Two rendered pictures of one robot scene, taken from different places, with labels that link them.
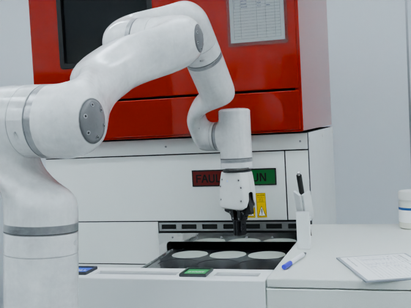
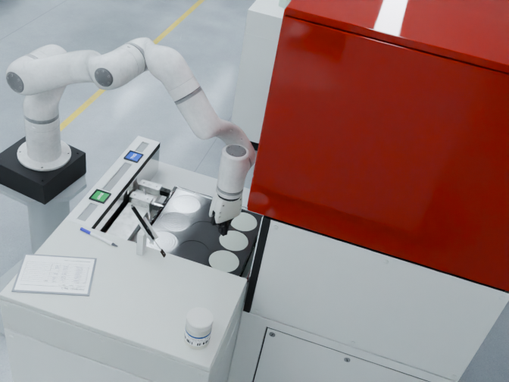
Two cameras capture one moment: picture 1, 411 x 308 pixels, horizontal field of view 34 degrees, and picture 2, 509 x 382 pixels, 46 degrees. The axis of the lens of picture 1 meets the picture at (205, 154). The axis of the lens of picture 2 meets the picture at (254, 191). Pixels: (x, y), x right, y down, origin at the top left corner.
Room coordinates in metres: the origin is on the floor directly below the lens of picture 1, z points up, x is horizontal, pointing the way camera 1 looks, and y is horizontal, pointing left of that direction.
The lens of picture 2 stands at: (1.66, -1.54, 2.30)
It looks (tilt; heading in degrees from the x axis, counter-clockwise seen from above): 38 degrees down; 83
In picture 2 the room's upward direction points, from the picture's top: 11 degrees clockwise
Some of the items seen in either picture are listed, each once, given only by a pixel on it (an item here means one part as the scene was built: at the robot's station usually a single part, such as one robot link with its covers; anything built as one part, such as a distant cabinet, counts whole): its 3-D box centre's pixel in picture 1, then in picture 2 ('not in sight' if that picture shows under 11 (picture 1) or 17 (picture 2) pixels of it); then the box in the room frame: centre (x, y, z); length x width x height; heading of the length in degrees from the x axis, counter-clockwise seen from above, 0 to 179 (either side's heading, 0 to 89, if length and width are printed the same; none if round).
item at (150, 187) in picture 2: not in sight; (150, 187); (1.50, 0.19, 0.89); 0.08 x 0.03 x 0.03; 163
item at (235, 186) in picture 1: (237, 187); (227, 204); (1.77, -0.08, 1.09); 0.10 x 0.07 x 0.11; 38
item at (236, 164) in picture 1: (236, 164); (230, 188); (1.77, -0.08, 1.15); 0.09 x 0.08 x 0.03; 38
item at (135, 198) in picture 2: not in sight; (141, 199); (1.47, 0.12, 0.89); 0.08 x 0.03 x 0.03; 163
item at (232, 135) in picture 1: (233, 132); (233, 167); (1.77, -0.08, 1.23); 0.09 x 0.08 x 0.13; 65
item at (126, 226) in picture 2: not in sight; (131, 218); (1.45, 0.04, 0.87); 0.36 x 0.08 x 0.03; 73
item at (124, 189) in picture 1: (172, 205); (285, 191); (1.98, 0.11, 1.02); 0.82 x 0.03 x 0.40; 73
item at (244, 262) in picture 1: (217, 264); (204, 231); (1.71, -0.02, 0.90); 0.34 x 0.34 x 0.01; 73
